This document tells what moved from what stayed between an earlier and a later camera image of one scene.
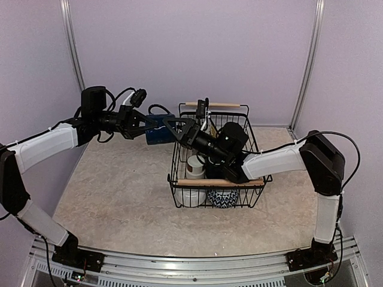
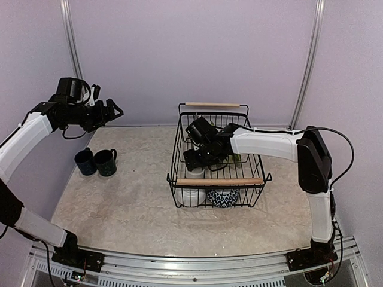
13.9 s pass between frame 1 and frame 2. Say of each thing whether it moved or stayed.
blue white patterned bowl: stayed
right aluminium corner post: stayed
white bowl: stayed
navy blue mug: moved
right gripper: moved
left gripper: moved
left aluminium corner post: stayed
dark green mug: moved
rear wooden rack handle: stayed
